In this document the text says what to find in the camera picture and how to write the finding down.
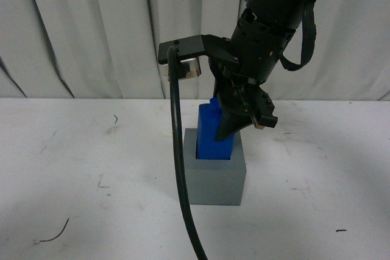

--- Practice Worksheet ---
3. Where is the black sleeved cable loop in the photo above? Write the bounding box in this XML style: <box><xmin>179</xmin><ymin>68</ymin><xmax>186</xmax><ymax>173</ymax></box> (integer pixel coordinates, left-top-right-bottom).
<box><xmin>279</xmin><ymin>0</ymin><xmax>317</xmax><ymax>72</ymax></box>

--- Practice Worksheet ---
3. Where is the white curtain backdrop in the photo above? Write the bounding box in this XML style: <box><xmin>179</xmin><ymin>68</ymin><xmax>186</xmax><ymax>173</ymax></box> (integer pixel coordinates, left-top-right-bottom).
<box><xmin>1</xmin><ymin>0</ymin><xmax>389</xmax><ymax>101</ymax></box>

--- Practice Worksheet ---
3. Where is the gray cube base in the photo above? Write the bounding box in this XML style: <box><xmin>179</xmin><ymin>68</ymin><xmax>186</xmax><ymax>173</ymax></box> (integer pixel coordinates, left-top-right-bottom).
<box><xmin>183</xmin><ymin>128</ymin><xmax>247</xmax><ymax>206</ymax></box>

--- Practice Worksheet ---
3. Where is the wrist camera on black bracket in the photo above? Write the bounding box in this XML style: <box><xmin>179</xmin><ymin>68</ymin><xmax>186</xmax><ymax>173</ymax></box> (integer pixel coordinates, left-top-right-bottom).
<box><xmin>157</xmin><ymin>35</ymin><xmax>206</xmax><ymax>80</ymax></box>

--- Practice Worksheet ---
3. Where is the blue plastic block part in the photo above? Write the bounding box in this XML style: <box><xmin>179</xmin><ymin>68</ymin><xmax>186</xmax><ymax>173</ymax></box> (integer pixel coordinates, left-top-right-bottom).
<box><xmin>196</xmin><ymin>97</ymin><xmax>235</xmax><ymax>160</ymax></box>

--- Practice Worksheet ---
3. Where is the thick black cable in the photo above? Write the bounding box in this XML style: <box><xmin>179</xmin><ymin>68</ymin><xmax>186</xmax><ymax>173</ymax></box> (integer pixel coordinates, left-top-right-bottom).
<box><xmin>166</xmin><ymin>46</ymin><xmax>208</xmax><ymax>260</ymax></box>

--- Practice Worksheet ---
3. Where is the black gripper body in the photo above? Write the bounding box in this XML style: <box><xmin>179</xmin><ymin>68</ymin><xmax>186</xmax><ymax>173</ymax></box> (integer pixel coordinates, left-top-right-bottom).
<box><xmin>214</xmin><ymin>10</ymin><xmax>295</xmax><ymax>128</ymax></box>

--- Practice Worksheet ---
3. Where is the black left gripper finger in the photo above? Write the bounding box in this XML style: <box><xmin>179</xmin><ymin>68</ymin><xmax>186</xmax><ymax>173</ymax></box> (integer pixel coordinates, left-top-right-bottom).
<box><xmin>215</xmin><ymin>101</ymin><xmax>252</xmax><ymax>141</ymax></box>

